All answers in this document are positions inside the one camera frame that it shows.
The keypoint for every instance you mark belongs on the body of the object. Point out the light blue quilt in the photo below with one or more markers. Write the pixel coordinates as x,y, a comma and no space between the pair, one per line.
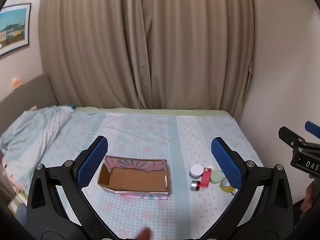
32,127

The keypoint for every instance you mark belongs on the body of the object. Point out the person's left hand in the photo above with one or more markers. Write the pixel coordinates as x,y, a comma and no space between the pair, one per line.
143,234

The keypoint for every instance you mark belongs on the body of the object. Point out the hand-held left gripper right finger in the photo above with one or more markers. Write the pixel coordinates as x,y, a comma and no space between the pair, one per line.
226,162

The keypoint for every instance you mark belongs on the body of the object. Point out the green lid jar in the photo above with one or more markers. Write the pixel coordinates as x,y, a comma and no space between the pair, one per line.
216,176

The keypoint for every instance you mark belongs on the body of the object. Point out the pink patterned pillow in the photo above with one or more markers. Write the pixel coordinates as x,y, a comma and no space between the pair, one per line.
11,175

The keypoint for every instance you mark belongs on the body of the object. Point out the white lid glass jar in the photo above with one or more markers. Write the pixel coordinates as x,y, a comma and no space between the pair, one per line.
196,170

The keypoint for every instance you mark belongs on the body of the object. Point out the person's right hand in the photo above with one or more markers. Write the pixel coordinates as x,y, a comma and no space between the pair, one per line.
308,195

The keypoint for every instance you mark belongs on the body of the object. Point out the pink printed cardboard box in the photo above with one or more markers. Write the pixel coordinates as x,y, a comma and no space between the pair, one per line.
135,180

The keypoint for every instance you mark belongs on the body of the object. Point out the framed landscape picture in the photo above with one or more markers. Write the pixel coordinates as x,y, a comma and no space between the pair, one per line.
13,28

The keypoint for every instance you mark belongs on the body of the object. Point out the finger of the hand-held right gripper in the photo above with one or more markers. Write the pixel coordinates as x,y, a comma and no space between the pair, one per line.
313,129
290,136

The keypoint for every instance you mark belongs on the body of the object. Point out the red rectangular box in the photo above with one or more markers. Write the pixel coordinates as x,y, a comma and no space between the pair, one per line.
205,178

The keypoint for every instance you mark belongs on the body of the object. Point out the clear yellowish tape roll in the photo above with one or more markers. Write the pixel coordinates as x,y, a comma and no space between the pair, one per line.
225,187

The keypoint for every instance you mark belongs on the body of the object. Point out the small blue object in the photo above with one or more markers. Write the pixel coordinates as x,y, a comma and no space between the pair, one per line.
72,106

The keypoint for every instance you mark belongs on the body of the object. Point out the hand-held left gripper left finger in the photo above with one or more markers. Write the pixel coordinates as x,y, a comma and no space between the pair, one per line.
92,162

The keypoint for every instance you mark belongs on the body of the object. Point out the grey upholstered headboard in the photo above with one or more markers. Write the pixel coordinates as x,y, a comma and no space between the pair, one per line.
27,97

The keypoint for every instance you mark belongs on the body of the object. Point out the small orange plush toy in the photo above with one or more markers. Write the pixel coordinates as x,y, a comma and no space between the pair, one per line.
16,82

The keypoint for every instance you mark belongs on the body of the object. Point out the blue and pink patterned bedsheet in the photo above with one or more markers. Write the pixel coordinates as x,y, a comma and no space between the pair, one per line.
150,135

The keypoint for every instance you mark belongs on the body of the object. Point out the silver and red cylinder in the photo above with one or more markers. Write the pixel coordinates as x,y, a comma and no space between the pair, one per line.
195,185

